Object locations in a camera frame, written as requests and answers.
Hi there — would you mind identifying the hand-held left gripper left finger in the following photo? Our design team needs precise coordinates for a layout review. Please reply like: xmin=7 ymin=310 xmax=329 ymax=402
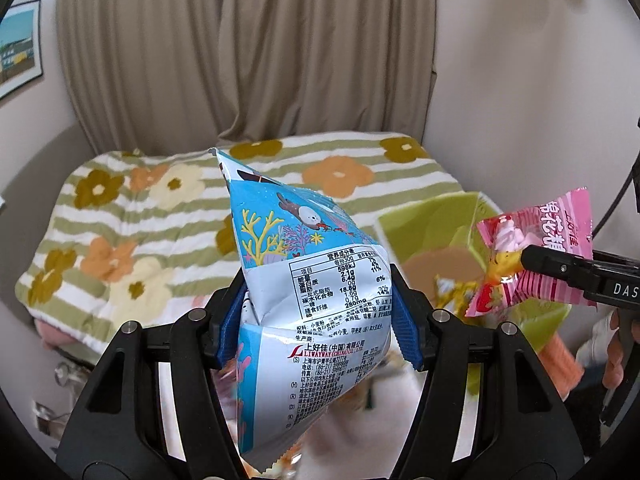
xmin=55 ymin=276 xmax=251 ymax=480

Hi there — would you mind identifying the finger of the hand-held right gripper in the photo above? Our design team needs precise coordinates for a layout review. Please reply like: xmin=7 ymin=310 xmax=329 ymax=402
xmin=519 ymin=244 xmax=597 ymax=289

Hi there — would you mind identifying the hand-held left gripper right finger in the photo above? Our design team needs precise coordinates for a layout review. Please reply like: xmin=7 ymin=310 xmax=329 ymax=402
xmin=387 ymin=262 xmax=587 ymax=480

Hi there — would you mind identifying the pink snack packet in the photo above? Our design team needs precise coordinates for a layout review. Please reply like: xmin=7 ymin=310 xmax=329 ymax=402
xmin=464 ymin=187 xmax=596 ymax=318

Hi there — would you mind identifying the blue cartoon snack bag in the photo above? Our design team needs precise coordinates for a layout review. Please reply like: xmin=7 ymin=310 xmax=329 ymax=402
xmin=209 ymin=147 xmax=401 ymax=478

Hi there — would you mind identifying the green storage box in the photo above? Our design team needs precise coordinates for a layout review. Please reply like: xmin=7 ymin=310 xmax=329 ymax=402
xmin=375 ymin=191 xmax=572 ymax=357

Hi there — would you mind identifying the person's right hand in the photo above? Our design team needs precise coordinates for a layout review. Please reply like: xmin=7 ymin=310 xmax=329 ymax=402
xmin=602 ymin=310 xmax=640 ymax=391

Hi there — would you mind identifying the orange ribbed cloth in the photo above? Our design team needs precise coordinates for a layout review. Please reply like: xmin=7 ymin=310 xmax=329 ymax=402
xmin=544 ymin=334 xmax=585 ymax=403

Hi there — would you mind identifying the striped floral blanket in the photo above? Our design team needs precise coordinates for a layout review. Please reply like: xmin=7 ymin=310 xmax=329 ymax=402
xmin=14 ymin=132 xmax=502 ymax=357

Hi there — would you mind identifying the pink cloth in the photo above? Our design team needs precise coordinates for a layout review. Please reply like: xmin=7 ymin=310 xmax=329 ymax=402
xmin=34 ymin=319 xmax=77 ymax=350

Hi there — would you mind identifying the shiny metal object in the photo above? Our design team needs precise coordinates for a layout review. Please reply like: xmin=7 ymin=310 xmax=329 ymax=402
xmin=31 ymin=359 xmax=97 ymax=437

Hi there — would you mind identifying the beige curtain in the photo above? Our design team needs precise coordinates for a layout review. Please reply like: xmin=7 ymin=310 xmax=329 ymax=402
xmin=55 ymin=0 xmax=439 ymax=159

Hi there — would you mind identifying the black cable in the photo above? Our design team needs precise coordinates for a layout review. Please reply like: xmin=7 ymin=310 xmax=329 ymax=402
xmin=593 ymin=149 xmax=640 ymax=242

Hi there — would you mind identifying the framed wall picture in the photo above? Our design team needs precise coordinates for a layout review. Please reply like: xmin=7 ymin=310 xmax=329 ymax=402
xmin=0 ymin=0 xmax=46 ymax=102

